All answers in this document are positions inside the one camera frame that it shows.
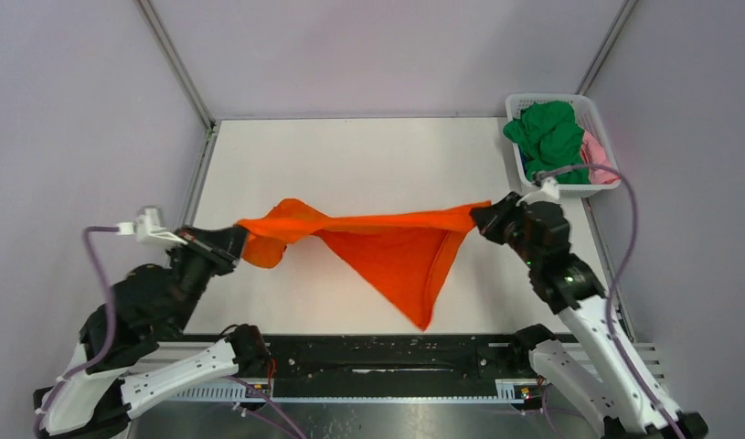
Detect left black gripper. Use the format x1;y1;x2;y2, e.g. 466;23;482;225
168;221;254;333

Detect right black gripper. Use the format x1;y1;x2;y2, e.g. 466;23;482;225
471;190;541;268

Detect orange t shirt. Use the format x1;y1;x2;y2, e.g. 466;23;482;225
237;198;491;331

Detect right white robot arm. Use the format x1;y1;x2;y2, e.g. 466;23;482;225
471;192;708;438

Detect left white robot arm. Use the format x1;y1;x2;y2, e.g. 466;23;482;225
33;225;272;438

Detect green t shirt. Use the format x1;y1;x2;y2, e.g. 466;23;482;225
503;101;585;181

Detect pink t shirt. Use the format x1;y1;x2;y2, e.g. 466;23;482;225
580;131;620;185

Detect white plastic basket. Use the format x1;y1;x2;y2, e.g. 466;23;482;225
505;92;616;192

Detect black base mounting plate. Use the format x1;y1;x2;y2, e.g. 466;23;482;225
263;334;537;397

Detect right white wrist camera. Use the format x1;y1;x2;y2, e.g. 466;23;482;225
517;177;560;205

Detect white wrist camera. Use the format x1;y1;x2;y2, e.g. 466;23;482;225
517;177;560;205
114;206;187;250

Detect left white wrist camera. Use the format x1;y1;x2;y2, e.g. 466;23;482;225
114;206;187;250

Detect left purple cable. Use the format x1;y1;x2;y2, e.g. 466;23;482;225
32;225;310;439

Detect purple cable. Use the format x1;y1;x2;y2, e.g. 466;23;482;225
32;225;310;439
532;163;688;439

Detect white slotted cable duct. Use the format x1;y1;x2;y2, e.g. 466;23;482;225
168;380;541;404

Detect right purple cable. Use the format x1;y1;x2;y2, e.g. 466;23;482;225
532;163;688;439

